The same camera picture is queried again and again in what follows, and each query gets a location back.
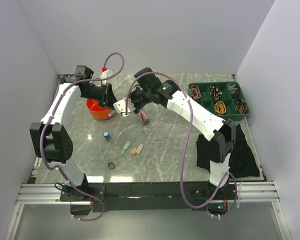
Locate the orange round divided container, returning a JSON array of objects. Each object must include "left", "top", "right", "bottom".
[{"left": 86, "top": 99, "right": 114, "bottom": 121}]

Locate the blue glue stick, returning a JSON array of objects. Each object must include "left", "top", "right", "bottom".
[{"left": 103, "top": 131, "right": 111, "bottom": 142}]

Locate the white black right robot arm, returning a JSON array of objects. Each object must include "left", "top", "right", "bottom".
[{"left": 123, "top": 67, "right": 236, "bottom": 199}]

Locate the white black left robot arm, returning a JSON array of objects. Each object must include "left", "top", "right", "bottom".
[{"left": 29, "top": 65, "right": 116, "bottom": 201}]

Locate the pink black rolled band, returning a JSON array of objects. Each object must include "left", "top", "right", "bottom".
[{"left": 189, "top": 85, "right": 201, "bottom": 100}]

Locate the tan eraser block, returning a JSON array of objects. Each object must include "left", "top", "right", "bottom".
[{"left": 130, "top": 148, "right": 137, "bottom": 155}]

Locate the black white rolled band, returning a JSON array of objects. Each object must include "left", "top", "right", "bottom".
[{"left": 208, "top": 85, "right": 223, "bottom": 100}]

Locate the yellow rolled band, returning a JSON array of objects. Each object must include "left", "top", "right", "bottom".
[{"left": 214, "top": 101, "right": 227, "bottom": 115}]

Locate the green compartment tray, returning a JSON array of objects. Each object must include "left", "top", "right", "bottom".
[{"left": 188, "top": 81, "right": 250, "bottom": 122}]

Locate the grey rolled cloth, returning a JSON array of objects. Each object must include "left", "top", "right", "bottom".
[{"left": 227, "top": 82, "right": 241, "bottom": 99}]

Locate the brown black rolled band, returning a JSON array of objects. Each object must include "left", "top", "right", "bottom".
[{"left": 233, "top": 98, "right": 248, "bottom": 114}]

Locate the black cloth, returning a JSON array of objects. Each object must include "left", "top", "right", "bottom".
[{"left": 196, "top": 124, "right": 260, "bottom": 178}]

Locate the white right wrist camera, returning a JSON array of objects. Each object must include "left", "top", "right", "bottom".
[{"left": 113, "top": 97, "right": 136, "bottom": 117}]

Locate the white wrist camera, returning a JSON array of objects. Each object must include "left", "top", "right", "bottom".
[
  {"left": 100, "top": 66, "right": 115, "bottom": 86},
  {"left": 113, "top": 97, "right": 136, "bottom": 117}
]

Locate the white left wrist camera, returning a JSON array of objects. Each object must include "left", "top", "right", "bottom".
[{"left": 100, "top": 66, "right": 115, "bottom": 86}]

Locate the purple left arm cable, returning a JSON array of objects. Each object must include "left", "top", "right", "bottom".
[{"left": 39, "top": 52, "right": 125, "bottom": 223}]

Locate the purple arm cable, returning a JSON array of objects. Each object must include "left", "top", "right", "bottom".
[
  {"left": 39, "top": 52, "right": 125, "bottom": 223},
  {"left": 124, "top": 71, "right": 238, "bottom": 218}
]

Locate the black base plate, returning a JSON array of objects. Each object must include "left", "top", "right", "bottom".
[{"left": 60, "top": 181, "right": 237, "bottom": 211}]

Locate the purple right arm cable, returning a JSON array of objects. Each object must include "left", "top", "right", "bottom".
[{"left": 124, "top": 71, "right": 238, "bottom": 218}]

